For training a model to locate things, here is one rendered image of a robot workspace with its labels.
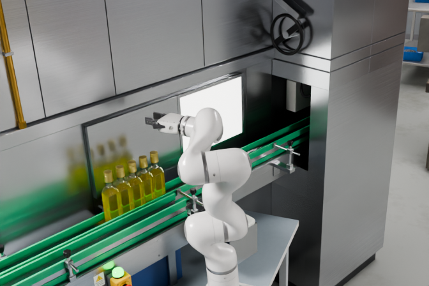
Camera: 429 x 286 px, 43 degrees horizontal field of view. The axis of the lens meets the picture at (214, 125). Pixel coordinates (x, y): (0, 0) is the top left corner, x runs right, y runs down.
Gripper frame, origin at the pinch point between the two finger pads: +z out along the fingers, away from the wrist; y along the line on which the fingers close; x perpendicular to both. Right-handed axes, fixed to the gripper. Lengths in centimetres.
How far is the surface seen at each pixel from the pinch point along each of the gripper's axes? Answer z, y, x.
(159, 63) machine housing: 10.7, 21.0, 16.2
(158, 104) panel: 9.0, 16.0, -1.0
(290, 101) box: -17, 103, -26
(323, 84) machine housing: -43, 83, -6
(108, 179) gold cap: 6.5, -23.3, -18.8
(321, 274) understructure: -47, 84, -122
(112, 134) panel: 16.1, -8.2, -7.1
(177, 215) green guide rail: -11.9, -4.0, -41.1
